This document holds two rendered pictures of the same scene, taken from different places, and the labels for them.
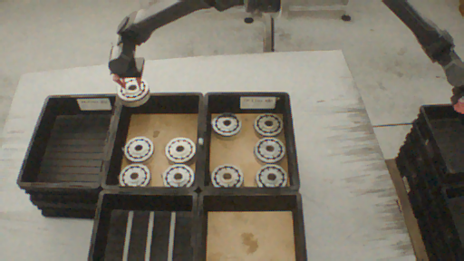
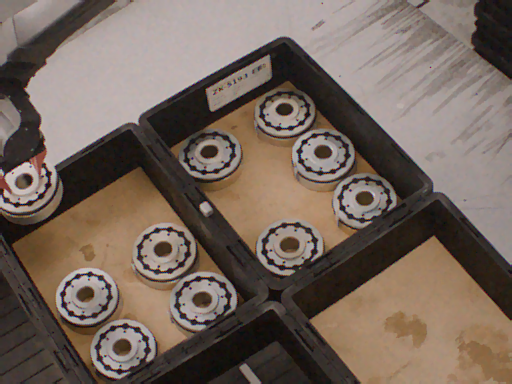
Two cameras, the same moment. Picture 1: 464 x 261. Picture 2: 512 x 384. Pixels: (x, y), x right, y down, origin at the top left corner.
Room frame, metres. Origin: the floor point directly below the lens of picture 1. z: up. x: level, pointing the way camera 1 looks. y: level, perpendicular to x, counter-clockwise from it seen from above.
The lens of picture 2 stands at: (-0.02, 0.41, 2.18)
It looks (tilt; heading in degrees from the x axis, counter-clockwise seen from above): 55 degrees down; 332
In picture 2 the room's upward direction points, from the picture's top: 9 degrees counter-clockwise
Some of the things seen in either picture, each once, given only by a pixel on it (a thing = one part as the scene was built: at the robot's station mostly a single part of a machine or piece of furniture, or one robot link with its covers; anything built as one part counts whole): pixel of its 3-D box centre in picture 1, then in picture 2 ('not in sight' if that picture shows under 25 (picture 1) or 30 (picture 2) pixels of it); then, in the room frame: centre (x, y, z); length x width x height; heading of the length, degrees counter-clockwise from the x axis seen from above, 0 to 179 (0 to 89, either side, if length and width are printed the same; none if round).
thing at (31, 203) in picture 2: (132, 89); (25, 184); (0.91, 0.29, 1.04); 0.10 x 0.10 x 0.01
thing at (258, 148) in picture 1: (269, 149); (323, 154); (0.79, -0.15, 0.86); 0.10 x 0.10 x 0.01
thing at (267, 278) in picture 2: (248, 139); (282, 154); (0.80, -0.07, 0.92); 0.40 x 0.30 x 0.02; 179
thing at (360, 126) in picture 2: (247, 148); (284, 174); (0.80, -0.07, 0.87); 0.40 x 0.30 x 0.11; 179
